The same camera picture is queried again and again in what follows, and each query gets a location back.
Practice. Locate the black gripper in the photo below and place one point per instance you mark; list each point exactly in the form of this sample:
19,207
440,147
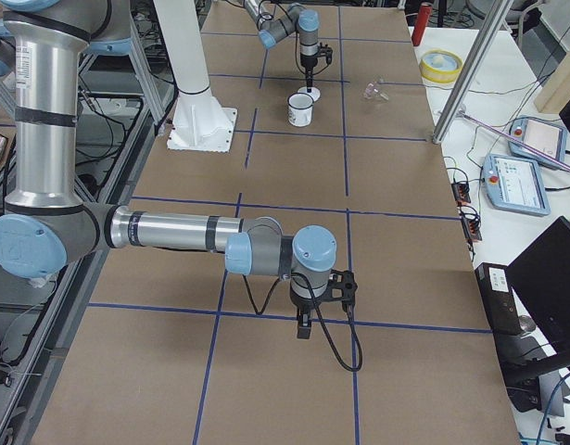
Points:
308,63

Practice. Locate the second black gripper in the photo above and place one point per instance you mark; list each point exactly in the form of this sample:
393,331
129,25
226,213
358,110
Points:
302,305

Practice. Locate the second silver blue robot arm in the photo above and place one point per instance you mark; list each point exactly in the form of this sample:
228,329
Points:
46,226

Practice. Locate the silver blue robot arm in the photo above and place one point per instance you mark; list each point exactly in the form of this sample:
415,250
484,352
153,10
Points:
299,20

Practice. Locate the white enamel mug blue rim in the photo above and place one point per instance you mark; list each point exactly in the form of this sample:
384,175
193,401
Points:
300,107

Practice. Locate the brown paper table cover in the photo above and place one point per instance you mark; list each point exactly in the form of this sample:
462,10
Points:
173,350

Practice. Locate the yellow rimmed bowl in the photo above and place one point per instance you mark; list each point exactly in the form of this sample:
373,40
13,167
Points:
440,66

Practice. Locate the red cylinder tube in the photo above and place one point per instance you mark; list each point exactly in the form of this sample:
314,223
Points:
420,24

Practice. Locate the orange black connector far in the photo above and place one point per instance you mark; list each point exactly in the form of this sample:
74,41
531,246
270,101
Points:
461,192

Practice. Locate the orange black connector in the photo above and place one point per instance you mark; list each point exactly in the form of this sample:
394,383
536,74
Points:
471,229
461,192

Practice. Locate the black computer box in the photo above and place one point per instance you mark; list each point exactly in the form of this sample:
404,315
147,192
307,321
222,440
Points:
498,301

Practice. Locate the orange black connector near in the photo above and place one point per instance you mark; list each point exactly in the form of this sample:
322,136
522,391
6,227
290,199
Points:
471,229

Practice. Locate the teach pendant tablet near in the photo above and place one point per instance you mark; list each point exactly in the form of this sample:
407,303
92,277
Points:
514,184

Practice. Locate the teach pendant tablet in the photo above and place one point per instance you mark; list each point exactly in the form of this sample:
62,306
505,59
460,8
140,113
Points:
514,184
544,136

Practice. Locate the teach pendant tablet far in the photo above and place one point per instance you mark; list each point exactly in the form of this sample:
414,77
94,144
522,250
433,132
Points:
544,136

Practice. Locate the black monitor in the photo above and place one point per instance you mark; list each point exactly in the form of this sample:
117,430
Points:
540,276

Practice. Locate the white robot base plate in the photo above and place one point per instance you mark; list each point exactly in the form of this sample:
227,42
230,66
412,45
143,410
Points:
199,122

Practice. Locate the aluminium frame rack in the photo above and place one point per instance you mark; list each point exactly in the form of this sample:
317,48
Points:
122,99

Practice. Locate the aluminium frame post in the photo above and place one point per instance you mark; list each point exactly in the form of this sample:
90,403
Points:
484,39

